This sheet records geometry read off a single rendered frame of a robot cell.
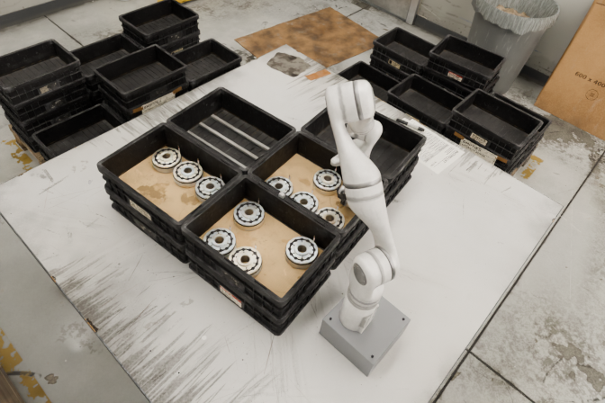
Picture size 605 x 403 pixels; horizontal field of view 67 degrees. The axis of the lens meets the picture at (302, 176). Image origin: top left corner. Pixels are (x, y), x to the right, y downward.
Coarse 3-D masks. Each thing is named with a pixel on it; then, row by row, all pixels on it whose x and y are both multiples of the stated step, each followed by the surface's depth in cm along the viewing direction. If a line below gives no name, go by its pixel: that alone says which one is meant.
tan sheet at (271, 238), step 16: (224, 224) 152; (272, 224) 153; (240, 240) 148; (256, 240) 148; (272, 240) 149; (288, 240) 149; (272, 256) 145; (272, 272) 141; (288, 272) 141; (272, 288) 137; (288, 288) 138
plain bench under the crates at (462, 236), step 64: (256, 64) 239; (320, 64) 244; (128, 128) 198; (0, 192) 169; (64, 192) 172; (448, 192) 188; (512, 192) 191; (64, 256) 153; (128, 256) 155; (448, 256) 166; (512, 256) 169; (128, 320) 140; (192, 320) 142; (320, 320) 145; (448, 320) 149; (192, 384) 129; (256, 384) 131; (320, 384) 132; (384, 384) 134
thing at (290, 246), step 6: (294, 240) 146; (300, 240) 146; (306, 240) 147; (288, 246) 144; (312, 246) 145; (288, 252) 143; (294, 252) 143; (312, 252) 143; (294, 258) 142; (300, 258) 141; (306, 258) 142; (312, 258) 142
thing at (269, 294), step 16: (240, 176) 153; (224, 192) 148; (272, 192) 150; (208, 208) 143; (320, 224) 142; (192, 240) 136; (336, 240) 139; (224, 256) 132; (320, 256) 134; (240, 272) 129; (304, 272) 131; (256, 288) 127
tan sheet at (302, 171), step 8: (288, 160) 175; (296, 160) 175; (304, 160) 175; (280, 168) 171; (288, 168) 172; (296, 168) 172; (304, 168) 172; (312, 168) 173; (320, 168) 173; (272, 176) 168; (288, 176) 169; (296, 176) 169; (304, 176) 170; (312, 176) 170; (296, 184) 166; (304, 184) 167; (296, 192) 164; (320, 200) 162; (328, 200) 163; (336, 200) 163; (320, 208) 160; (336, 208) 160; (344, 208) 161; (344, 216) 158; (352, 216) 159
